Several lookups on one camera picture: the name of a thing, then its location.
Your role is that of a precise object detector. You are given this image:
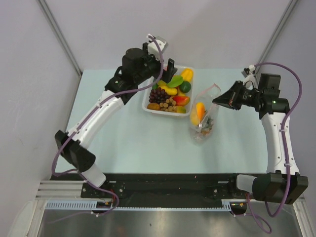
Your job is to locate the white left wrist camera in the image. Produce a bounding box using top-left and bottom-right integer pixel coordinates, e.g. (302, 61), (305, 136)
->
(147, 34), (168, 54)

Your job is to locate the green leaf vegetable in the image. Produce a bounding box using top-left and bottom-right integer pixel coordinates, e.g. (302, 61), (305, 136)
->
(167, 75), (184, 88)

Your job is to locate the yellow orange mango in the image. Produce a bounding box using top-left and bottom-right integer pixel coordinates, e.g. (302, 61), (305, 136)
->
(190, 102), (205, 126)

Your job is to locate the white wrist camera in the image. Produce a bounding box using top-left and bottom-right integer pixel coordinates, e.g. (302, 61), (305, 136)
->
(241, 65), (256, 81)
(147, 34), (168, 54)

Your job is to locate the light blue cable duct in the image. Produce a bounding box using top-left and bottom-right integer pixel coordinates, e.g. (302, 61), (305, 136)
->
(45, 200), (232, 212)

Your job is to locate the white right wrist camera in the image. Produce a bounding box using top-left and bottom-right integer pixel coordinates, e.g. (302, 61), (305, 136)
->
(241, 65), (256, 81)

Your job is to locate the aluminium frame rail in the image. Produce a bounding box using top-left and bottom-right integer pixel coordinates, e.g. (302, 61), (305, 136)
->
(36, 180), (83, 200)

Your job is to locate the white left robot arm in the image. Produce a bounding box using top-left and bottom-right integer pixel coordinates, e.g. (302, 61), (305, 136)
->
(52, 37), (168, 198)

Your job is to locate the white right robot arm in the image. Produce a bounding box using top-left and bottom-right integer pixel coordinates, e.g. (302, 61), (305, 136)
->
(212, 74), (309, 204)

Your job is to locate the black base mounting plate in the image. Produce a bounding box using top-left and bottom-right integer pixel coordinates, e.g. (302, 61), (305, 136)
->
(49, 172), (271, 201)

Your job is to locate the red yellow mango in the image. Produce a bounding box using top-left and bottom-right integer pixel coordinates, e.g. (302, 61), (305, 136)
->
(172, 95), (190, 106)

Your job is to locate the yellow bell pepper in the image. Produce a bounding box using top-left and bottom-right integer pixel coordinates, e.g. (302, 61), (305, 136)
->
(180, 68), (194, 82)

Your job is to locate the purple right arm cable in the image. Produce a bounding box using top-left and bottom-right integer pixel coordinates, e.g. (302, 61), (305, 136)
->
(246, 62), (303, 235)

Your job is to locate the brown longan bunch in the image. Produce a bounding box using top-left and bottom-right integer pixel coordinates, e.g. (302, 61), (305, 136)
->
(159, 96), (177, 113)

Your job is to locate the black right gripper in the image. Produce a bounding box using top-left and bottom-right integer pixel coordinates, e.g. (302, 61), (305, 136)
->
(213, 80), (263, 111)

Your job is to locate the dark purple grape bunch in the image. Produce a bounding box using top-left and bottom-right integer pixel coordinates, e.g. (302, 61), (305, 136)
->
(149, 87), (169, 104)

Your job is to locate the green lime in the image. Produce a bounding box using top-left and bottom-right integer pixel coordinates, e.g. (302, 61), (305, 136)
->
(179, 81), (192, 93)

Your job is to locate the clear zip top bag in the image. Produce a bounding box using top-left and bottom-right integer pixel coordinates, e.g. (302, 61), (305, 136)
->
(189, 83), (221, 144)

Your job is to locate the green orange mango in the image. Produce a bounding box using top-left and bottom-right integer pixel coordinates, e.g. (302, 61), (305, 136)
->
(173, 106), (186, 114)

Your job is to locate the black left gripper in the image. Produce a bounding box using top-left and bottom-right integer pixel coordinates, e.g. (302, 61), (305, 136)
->
(135, 44), (177, 85)

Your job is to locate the orange pineapple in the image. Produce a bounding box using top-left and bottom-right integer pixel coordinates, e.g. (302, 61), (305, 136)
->
(197, 115), (214, 137)

